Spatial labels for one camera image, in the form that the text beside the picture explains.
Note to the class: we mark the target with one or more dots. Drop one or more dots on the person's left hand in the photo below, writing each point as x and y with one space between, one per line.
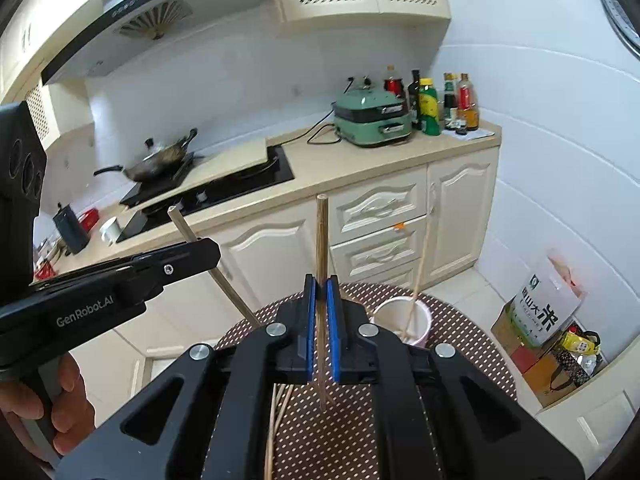
75 410

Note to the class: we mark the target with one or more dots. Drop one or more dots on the dark electric kettle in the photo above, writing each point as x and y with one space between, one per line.
72 232

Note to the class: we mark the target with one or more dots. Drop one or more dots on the red instant noodle cup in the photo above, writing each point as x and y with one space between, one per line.
45 271

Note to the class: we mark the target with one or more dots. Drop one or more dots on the red label drink bottle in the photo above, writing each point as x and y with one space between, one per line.
394 85

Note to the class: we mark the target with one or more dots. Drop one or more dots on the black glass cooktop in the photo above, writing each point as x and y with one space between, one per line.
240 185

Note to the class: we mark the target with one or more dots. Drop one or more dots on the round metal steamer plate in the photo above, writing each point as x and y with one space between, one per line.
622 20

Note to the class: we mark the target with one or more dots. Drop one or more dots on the white green rice bag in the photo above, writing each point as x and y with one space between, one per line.
542 305

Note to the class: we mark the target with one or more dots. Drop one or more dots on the green bottle yellow cap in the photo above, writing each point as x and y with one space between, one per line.
429 107

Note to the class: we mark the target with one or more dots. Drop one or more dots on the pink cup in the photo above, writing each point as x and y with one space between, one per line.
400 315

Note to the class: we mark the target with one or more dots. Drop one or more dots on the beige board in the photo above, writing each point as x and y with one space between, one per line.
225 165

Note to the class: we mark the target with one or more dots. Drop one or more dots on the cardboard box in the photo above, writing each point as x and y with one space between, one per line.
540 385

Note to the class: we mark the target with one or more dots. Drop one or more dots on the dark soy sauce bottle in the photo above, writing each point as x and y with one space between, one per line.
450 97

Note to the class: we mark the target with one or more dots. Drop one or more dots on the black induction cooker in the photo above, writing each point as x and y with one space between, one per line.
185 165

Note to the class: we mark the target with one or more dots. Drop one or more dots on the green electric cooker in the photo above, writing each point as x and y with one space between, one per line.
372 120

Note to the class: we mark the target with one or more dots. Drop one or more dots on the red box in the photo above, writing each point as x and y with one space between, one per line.
90 219

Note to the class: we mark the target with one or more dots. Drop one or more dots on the single wooden chopstick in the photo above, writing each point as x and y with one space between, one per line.
418 280
232 296
323 240

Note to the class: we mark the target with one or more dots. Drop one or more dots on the white mug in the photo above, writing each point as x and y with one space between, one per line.
111 232

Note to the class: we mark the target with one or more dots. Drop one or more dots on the white wall socket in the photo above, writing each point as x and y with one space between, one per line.
360 81

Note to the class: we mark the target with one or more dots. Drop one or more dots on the yellow packet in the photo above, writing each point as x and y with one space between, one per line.
580 342

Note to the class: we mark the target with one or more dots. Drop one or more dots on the set of wooden chopsticks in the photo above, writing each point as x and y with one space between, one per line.
272 425

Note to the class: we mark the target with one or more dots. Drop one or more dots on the cream door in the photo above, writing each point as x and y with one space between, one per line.
600 400

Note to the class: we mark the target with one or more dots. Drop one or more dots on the black range hood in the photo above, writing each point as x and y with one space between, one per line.
150 15

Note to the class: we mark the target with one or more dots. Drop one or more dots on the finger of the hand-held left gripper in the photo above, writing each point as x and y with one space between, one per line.
150 256
190 262

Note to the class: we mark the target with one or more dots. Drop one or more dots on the metal wok with lid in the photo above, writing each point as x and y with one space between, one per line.
155 160

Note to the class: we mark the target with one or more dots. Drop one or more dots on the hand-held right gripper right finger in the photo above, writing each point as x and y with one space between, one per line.
332 340

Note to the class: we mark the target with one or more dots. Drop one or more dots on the white paper sheet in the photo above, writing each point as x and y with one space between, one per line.
480 133

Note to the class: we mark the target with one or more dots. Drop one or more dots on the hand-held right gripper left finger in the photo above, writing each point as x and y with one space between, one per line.
311 340

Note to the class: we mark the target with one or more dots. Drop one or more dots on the cream upper wall cabinets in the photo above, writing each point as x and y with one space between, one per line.
30 40

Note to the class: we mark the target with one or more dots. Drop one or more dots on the red label sauce bottle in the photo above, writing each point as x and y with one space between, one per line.
468 102

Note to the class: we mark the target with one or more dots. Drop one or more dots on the brown polka-dot tablecloth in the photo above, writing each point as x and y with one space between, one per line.
345 440

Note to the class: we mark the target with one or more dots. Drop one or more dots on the dark patterned bag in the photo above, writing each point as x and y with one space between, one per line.
570 365

